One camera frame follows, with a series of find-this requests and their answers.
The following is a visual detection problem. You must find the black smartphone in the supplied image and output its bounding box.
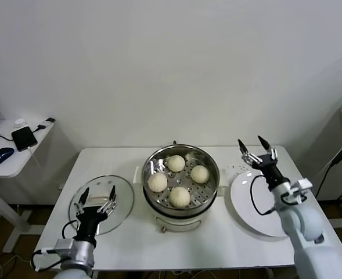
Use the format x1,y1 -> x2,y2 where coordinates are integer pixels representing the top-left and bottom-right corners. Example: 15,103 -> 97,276
11,126 -> 38,152

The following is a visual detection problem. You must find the blue computer mouse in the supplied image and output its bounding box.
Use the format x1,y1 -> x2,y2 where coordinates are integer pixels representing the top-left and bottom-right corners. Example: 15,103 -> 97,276
0,146 -> 16,166

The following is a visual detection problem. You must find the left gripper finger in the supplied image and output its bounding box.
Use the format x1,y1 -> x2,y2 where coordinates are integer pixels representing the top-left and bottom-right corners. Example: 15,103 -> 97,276
74,187 -> 90,216
98,185 -> 117,216

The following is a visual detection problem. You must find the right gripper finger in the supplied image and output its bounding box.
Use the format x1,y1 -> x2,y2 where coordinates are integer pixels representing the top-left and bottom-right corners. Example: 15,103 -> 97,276
237,138 -> 264,170
258,135 -> 278,160

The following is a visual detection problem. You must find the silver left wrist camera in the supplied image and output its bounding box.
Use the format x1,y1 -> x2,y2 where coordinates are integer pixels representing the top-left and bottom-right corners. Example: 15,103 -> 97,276
41,238 -> 74,258

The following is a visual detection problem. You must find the white charging cable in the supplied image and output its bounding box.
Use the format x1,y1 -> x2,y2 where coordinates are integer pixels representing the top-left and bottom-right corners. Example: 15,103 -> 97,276
27,146 -> 48,175

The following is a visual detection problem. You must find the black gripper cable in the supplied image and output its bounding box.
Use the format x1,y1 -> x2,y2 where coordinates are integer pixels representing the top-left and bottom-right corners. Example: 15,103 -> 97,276
62,219 -> 80,239
250,174 -> 276,216

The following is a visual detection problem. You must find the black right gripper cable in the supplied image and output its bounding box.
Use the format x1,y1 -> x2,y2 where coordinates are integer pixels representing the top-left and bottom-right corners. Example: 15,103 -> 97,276
250,174 -> 276,216

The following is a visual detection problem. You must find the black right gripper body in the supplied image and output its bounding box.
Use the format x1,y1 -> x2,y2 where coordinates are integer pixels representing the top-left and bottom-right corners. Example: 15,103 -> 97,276
258,158 -> 291,193

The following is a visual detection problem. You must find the white round plate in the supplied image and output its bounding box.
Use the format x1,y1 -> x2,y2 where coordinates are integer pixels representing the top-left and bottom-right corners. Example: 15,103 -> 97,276
230,171 -> 305,238

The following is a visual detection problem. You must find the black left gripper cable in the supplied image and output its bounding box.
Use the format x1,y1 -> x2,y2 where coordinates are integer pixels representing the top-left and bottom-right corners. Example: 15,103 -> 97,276
62,219 -> 80,239

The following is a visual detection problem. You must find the black cable with USB adapter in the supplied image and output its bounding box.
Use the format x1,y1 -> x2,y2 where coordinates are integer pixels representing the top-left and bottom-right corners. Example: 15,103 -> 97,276
0,117 -> 56,142

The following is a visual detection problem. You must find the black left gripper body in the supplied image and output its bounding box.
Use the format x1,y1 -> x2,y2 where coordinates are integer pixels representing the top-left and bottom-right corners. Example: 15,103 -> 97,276
75,205 -> 107,242

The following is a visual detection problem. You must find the white side table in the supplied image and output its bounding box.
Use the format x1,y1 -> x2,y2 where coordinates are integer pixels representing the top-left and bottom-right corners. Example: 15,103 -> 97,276
0,117 -> 62,253

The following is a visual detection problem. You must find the glass pot lid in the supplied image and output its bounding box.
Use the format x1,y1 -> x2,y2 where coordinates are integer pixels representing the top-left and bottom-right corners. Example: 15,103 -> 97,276
68,174 -> 136,235

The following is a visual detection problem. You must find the steel steamer basket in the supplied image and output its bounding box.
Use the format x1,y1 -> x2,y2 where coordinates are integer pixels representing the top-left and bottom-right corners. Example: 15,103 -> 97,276
133,144 -> 229,219

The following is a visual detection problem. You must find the white steamed baozi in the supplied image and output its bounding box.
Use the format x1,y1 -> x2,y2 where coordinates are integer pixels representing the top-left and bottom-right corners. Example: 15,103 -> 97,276
167,155 -> 186,172
170,187 -> 192,209
190,165 -> 211,184
147,173 -> 168,192

